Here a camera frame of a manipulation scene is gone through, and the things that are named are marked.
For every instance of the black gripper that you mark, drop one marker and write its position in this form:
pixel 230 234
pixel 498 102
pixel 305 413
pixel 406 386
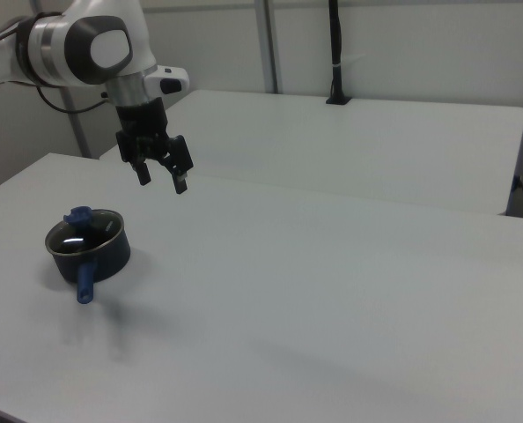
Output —
pixel 143 128

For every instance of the glass lid with blue knob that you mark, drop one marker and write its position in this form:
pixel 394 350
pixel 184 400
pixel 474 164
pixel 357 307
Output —
pixel 80 217

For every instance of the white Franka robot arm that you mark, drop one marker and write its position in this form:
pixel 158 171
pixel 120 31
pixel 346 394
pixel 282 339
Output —
pixel 112 48

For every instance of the white table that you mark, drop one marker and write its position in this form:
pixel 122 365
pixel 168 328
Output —
pixel 354 150

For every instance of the grey wall frame post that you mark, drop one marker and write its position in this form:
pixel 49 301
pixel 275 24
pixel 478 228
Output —
pixel 268 44

